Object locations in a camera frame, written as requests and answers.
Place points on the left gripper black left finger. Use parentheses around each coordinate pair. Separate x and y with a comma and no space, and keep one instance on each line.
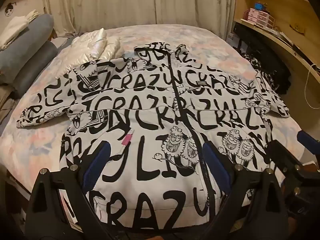
(46,218)

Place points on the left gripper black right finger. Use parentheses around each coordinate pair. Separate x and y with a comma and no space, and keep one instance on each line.
(227,184)

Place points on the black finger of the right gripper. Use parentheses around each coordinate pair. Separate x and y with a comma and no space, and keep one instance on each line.
(309,142)
(287,163)

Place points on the white black graffiti print jacket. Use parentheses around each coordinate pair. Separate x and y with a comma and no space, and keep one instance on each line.
(140,123)

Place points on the black white clothes pile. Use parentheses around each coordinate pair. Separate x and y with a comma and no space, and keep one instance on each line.
(274,71)

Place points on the pastel patchwork bed cover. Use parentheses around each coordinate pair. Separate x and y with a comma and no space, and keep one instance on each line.
(26,150)

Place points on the pink storage boxes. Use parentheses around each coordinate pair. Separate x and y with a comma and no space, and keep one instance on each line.
(260,18)

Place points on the curved wooden shelf unit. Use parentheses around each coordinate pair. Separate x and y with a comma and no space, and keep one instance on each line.
(294,38)

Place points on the blue box on shelf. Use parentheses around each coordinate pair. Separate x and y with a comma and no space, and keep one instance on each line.
(260,6)

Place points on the lower blue bolster pillow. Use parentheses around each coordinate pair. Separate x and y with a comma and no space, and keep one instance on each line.
(33,68)

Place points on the blue bolster pillow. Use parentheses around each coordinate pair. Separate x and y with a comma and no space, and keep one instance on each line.
(33,68)
(28,42)

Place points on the white shiny folded puffer jacket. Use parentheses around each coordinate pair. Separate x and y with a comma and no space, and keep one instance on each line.
(96,45)

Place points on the upper blue bolster pillow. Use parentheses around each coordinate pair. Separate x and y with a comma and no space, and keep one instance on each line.
(28,42)

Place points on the white folded cloth on pillows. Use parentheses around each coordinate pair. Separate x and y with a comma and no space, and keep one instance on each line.
(15,27)

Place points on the beige patterned curtain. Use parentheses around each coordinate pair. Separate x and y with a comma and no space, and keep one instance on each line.
(81,16)

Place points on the cartoon face wall sticker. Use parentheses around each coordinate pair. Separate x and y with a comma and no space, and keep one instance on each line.
(9,9)

